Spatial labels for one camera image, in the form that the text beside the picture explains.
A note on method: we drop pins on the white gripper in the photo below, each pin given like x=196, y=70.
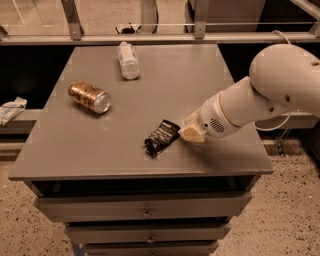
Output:
x=210, y=117

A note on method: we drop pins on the black rxbar chocolate wrapper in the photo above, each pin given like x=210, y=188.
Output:
x=161, y=138

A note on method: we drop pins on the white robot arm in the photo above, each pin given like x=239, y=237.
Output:
x=282, y=78

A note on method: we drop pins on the top grey drawer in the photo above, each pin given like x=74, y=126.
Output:
x=143, y=207

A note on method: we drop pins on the grey drawer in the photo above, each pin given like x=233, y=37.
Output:
x=143, y=207
x=177, y=248
x=148, y=233

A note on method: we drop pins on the clear plastic water bottle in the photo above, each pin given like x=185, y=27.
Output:
x=128, y=60

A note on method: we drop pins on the grey drawer cabinet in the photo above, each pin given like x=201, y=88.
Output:
x=75, y=152

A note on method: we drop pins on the middle grey drawer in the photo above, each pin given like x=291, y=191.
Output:
x=148, y=233

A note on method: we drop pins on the gold soda can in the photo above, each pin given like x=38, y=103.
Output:
x=90, y=96

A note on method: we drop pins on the bottom grey drawer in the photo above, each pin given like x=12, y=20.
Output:
x=177, y=248

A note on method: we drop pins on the white snack packet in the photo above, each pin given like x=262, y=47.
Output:
x=9, y=110

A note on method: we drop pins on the grey metal rail frame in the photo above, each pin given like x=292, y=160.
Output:
x=108, y=22

